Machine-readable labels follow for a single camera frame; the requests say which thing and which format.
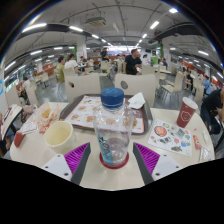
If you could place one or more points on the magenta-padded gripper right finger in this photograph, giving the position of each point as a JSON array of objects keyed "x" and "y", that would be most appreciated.
[{"x": 148, "y": 159}]

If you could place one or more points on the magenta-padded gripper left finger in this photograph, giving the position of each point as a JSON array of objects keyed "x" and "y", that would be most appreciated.
[{"x": 76, "y": 158}]

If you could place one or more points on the clear water bottle blue cap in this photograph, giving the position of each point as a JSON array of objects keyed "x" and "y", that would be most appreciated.
[{"x": 113, "y": 133}]

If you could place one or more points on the cream plastic cup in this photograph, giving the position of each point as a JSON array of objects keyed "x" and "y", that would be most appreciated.
[{"x": 60, "y": 137}]

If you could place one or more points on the flat round red coaster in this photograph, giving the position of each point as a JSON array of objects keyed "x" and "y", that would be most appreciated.
[{"x": 103, "y": 163}]

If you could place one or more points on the colourful printed flyer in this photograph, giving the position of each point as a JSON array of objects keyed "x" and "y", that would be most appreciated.
[{"x": 170, "y": 138}]

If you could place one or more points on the printed paper tray liner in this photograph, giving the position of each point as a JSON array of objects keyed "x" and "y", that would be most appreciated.
[{"x": 81, "y": 115}]

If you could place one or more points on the flat red snack packet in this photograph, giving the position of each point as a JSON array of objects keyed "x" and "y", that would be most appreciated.
[{"x": 43, "y": 129}]

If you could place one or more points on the small red sauce packet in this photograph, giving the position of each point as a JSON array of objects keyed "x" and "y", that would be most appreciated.
[{"x": 197, "y": 142}]

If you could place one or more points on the clear plastic packet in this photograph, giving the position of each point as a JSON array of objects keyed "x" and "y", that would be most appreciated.
[{"x": 205, "y": 154}]

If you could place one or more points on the white printed card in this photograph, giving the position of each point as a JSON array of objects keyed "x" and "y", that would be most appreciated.
[{"x": 28, "y": 127}]

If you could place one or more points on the crumpled white napkin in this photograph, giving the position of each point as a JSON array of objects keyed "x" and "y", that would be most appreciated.
[{"x": 136, "y": 101}]

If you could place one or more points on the red paper cup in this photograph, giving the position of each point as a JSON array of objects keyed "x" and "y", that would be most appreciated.
[{"x": 186, "y": 113}]

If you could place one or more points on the small red box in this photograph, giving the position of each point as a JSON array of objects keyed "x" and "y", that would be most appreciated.
[{"x": 19, "y": 139}]

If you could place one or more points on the pink bag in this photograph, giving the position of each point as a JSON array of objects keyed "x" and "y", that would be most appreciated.
[{"x": 27, "y": 109}]

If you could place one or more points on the cream chair with round hole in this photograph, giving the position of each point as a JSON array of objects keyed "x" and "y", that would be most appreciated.
[
  {"x": 85, "y": 86},
  {"x": 140, "y": 86}
]

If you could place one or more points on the cream neighbouring dining table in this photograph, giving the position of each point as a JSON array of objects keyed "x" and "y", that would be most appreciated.
[{"x": 9, "y": 118}]

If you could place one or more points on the person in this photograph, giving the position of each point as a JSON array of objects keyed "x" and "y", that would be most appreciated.
[
  {"x": 132, "y": 63},
  {"x": 71, "y": 64},
  {"x": 211, "y": 106},
  {"x": 206, "y": 83},
  {"x": 60, "y": 71}
]

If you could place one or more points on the cream dining chairs group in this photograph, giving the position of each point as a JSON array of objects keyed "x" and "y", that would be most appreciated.
[{"x": 178, "y": 81}]

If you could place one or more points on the ceiling strip lights group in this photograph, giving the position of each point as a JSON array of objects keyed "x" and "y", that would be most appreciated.
[{"x": 154, "y": 24}]

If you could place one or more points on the ceiling air conditioner unit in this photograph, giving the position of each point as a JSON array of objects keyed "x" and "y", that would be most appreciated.
[{"x": 95, "y": 22}]

